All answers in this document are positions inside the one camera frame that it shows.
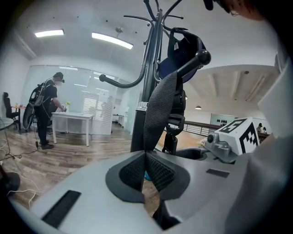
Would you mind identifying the black coat rack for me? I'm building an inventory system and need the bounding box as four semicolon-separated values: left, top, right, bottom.
98;0;212;154

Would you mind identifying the white slatted partition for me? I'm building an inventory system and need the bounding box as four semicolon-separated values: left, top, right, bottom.
82;90;114;136

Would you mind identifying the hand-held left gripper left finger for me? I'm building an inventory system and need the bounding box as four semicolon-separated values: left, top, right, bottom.
29;150;165;234

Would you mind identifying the person's grey shirt torso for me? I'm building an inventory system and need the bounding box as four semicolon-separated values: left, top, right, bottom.
235;52;293;229

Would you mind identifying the black floor cable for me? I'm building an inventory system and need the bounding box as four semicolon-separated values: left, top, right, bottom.
0;128;40;161

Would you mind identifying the black round stand base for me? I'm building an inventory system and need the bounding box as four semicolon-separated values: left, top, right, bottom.
0;164;22;195

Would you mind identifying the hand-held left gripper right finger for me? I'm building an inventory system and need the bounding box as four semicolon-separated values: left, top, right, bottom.
146;150;240;229

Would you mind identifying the wooden table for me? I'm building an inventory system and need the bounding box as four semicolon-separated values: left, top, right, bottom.
157;130;208;150

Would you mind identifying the white floor cable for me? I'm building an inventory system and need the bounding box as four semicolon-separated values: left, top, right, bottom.
6;175;43;207

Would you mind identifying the ceiling strip light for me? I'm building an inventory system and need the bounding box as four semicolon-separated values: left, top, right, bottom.
34;29;65;38
91;32;134;50

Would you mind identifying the black metal railing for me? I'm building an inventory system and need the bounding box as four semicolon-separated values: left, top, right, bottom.
182;121;222;136

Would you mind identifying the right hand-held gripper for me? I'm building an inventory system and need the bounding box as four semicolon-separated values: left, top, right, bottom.
175;116;261;164

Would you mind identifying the person's head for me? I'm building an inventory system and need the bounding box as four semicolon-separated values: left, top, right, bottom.
219;0;268;21

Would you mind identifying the dark blue backpack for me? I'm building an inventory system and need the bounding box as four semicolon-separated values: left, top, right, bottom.
143;27;208;156

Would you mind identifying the white desk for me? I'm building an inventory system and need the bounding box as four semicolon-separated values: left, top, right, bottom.
50;111;95;147

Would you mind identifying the white wall display panel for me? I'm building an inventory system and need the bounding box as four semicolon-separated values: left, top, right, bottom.
210;113;239;127

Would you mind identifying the black office chair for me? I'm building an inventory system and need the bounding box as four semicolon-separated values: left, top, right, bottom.
22;86;38;131
2;91;22;131

